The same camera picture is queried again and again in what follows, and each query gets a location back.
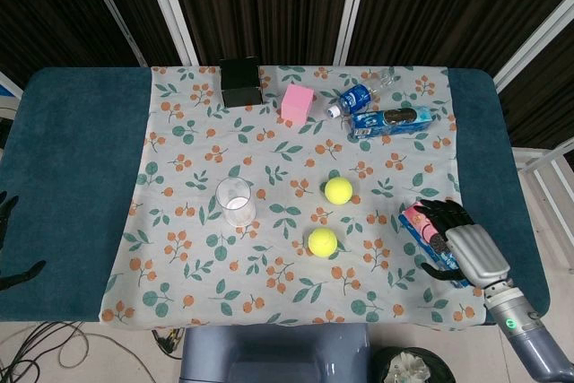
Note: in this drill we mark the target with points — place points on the blue cookie box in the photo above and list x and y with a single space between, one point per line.
390 122

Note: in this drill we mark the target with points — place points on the pink cookie pack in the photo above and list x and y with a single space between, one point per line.
422 227

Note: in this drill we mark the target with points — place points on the blue label water bottle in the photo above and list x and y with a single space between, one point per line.
354 98

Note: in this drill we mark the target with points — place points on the teal table cover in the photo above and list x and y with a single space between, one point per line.
67 154

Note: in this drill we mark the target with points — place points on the yellow tennis ball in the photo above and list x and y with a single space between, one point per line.
322 241
338 190

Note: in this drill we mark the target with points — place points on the clear plastic cup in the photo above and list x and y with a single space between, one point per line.
235 203

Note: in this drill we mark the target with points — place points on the black trash bin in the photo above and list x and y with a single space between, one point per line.
412 367

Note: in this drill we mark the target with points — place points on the white metal rack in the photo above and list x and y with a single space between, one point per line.
545 161

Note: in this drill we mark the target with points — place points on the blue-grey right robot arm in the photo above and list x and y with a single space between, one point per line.
538 347

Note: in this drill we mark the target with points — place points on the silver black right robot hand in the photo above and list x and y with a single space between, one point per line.
475 253

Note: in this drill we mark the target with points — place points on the floral tablecloth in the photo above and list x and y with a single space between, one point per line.
269 154

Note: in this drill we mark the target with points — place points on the pink foam cube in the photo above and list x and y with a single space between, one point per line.
296 102

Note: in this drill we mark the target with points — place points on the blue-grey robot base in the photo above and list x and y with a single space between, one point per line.
269 354

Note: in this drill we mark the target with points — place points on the black box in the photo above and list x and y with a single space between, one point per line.
241 80

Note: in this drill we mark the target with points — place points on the power plugs cluster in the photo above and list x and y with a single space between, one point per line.
168 342

